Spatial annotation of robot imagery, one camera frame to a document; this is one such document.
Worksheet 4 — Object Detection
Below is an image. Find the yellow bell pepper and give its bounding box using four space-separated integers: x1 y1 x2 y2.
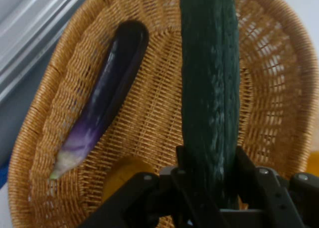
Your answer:
308 150 319 178

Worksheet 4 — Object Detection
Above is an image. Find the long aluminium frame rail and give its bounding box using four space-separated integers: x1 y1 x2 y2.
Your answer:
0 0 98 104

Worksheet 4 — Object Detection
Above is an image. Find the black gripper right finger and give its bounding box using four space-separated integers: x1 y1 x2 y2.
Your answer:
236 146 319 228

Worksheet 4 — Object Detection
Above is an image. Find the purple eggplant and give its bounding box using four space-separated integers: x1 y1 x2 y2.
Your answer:
49 20 150 181

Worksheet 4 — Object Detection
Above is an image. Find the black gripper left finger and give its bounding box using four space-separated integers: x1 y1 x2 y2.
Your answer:
79 145 225 228

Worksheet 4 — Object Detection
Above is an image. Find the blue plastic sheet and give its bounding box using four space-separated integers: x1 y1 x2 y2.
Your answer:
0 162 10 189

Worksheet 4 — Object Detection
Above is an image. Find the dark green cucumber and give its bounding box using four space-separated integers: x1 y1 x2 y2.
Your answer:
179 0 241 211

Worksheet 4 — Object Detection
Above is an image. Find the woven wicker basket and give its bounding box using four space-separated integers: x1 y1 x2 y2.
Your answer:
7 0 319 228

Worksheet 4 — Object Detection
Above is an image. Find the orange-brown round vegetable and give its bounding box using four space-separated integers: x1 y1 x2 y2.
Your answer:
101 155 157 204

